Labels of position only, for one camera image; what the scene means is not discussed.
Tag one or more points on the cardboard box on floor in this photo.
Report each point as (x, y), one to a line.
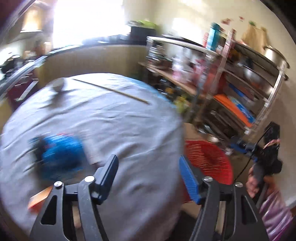
(190, 133)

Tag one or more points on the orange snack wrapper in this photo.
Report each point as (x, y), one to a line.
(36, 202)

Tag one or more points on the blue plastic bag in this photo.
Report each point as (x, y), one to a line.
(58, 157)

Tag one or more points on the orange board on shelf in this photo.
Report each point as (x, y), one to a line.
(228, 104)

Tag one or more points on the long wooden stick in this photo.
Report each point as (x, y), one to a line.
(115, 91)

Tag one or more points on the metal kitchen shelf rack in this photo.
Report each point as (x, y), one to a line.
(251, 80)

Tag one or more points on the grey tablecloth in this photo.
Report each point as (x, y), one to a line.
(147, 193)

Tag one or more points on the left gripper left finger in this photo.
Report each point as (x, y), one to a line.
(55, 220)

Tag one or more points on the pink white plastic bag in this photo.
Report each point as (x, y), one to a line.
(186, 70)

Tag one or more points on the teal water bottle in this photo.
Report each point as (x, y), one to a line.
(213, 37)

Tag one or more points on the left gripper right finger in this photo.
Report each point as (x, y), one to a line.
(241, 219)

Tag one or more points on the white ceramic bowl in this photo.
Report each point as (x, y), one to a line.
(58, 84)

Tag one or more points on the red plastic mesh basket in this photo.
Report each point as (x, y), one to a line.
(206, 172)

